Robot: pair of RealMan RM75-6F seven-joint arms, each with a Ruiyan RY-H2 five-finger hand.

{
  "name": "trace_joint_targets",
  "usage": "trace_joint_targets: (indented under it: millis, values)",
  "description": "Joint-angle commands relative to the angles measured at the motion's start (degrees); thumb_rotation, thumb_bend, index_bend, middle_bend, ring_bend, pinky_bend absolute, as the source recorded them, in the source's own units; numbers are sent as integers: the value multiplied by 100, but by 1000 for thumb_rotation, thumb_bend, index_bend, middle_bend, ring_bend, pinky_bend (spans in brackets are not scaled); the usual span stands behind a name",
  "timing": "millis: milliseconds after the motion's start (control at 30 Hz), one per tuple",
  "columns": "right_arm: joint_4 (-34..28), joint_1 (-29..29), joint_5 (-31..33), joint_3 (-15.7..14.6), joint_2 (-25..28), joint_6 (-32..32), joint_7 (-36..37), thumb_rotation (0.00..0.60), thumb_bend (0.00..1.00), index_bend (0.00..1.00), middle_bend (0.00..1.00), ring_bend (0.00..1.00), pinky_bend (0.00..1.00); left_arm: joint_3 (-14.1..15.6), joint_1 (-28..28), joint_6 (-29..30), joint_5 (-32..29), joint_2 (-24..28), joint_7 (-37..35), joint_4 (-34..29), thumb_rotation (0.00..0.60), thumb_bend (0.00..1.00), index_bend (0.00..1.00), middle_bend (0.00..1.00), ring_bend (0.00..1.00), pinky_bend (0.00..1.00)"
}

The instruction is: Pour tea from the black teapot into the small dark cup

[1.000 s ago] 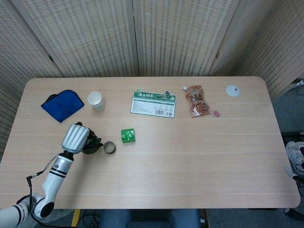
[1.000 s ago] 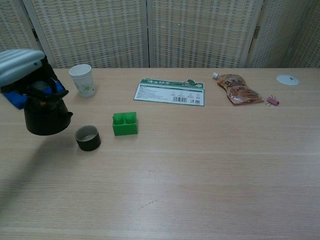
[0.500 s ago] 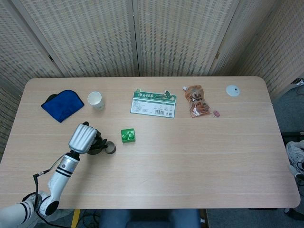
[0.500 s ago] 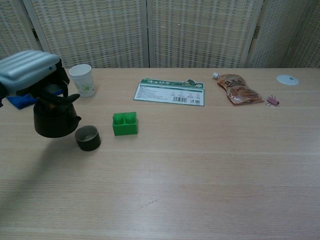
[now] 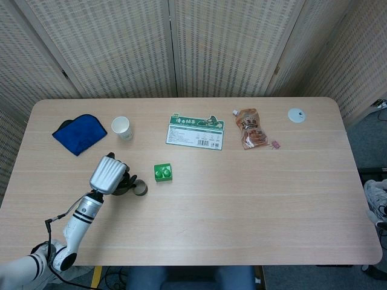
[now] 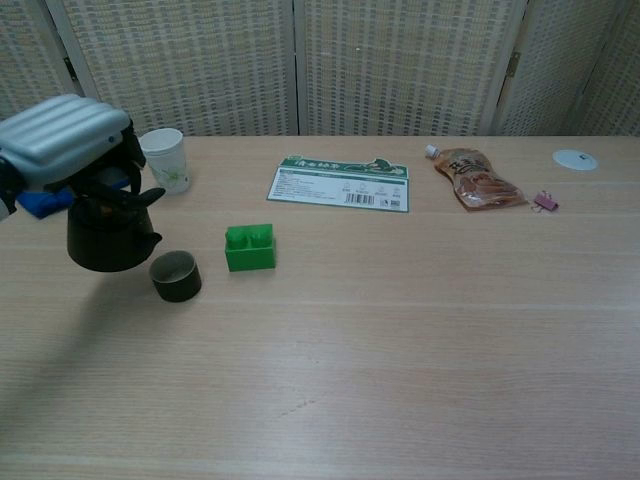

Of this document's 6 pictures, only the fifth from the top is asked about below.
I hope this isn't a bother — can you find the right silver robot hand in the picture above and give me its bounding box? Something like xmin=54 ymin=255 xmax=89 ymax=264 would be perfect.
xmin=363 ymin=178 xmax=387 ymax=232

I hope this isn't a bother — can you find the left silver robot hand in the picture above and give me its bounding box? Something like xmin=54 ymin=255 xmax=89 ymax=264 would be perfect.
xmin=89 ymin=152 xmax=131 ymax=195

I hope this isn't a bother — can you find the black round pot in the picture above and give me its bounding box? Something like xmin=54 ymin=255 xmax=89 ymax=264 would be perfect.
xmin=112 ymin=170 xmax=138 ymax=196

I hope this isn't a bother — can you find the small grey cup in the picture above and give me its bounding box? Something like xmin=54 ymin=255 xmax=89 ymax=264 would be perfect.
xmin=132 ymin=179 xmax=149 ymax=198

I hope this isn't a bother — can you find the blue folded cloth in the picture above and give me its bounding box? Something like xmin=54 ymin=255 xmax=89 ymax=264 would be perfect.
xmin=51 ymin=114 xmax=108 ymax=157

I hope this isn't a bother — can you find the white paper cup, leaf print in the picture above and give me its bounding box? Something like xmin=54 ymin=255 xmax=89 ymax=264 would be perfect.
xmin=111 ymin=116 xmax=134 ymax=141

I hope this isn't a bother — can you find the green building block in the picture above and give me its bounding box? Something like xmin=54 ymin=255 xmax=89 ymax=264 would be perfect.
xmin=154 ymin=163 xmax=174 ymax=184

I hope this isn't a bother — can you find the green and white printed card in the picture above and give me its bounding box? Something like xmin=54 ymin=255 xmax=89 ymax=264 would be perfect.
xmin=165 ymin=112 xmax=226 ymax=151

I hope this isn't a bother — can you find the yellow bar under table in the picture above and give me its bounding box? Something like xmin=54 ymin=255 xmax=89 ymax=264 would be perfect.
xmin=90 ymin=265 xmax=103 ymax=290

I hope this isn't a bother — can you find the white round grommet cover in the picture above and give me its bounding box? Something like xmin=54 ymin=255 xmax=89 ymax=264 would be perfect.
xmin=287 ymin=108 xmax=307 ymax=124

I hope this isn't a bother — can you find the woven folding screen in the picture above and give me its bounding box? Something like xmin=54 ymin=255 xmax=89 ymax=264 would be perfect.
xmin=0 ymin=0 xmax=387 ymax=200

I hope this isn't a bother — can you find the blue robot body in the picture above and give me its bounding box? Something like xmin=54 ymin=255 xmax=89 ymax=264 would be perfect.
xmin=125 ymin=265 xmax=256 ymax=290

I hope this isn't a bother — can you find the brown spouted drink pouch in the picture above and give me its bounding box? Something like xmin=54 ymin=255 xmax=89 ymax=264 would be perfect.
xmin=232 ymin=108 xmax=270 ymax=150

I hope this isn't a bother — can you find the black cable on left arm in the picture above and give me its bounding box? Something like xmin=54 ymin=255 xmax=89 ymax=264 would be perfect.
xmin=44 ymin=196 xmax=94 ymax=290

